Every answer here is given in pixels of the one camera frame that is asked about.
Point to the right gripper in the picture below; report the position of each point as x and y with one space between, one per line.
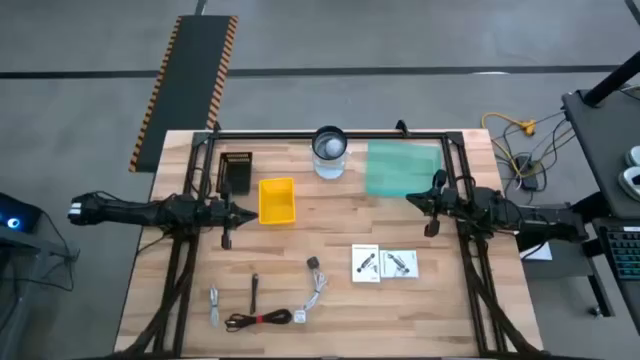
442 201

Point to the teal translucent plastic bin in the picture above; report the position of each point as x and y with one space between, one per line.
400 167

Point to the yellow plastic bin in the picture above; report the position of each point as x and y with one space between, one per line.
276 200

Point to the black power box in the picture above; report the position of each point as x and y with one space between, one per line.
527 175

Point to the wide white instruction booklet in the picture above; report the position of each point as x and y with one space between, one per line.
410 257

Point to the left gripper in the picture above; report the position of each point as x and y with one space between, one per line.
222 214

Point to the white rounded device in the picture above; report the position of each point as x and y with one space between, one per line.
635 156
631 182

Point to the black pen tool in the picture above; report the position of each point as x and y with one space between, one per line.
254 295

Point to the black keyboard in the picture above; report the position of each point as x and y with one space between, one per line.
622 250

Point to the tall white instruction booklet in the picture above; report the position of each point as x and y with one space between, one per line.
365 275

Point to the white paper sheet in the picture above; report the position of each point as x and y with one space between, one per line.
539 253

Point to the black device with blue light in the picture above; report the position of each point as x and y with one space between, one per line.
15 217

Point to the black hazard-striped floor mat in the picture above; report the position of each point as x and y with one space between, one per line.
190 75

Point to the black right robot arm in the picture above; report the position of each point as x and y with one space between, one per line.
500 205

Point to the black desk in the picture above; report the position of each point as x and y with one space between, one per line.
600 135

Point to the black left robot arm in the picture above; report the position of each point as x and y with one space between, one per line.
130 212

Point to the black aluminium table frame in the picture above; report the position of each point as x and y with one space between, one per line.
280 135

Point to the grey metal stand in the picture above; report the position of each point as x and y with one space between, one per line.
30 242

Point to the black pole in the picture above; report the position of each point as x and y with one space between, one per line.
610 82

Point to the white cylindrical container on stand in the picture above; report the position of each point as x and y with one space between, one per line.
330 170

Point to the black mesh basket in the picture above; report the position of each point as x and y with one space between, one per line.
236 172

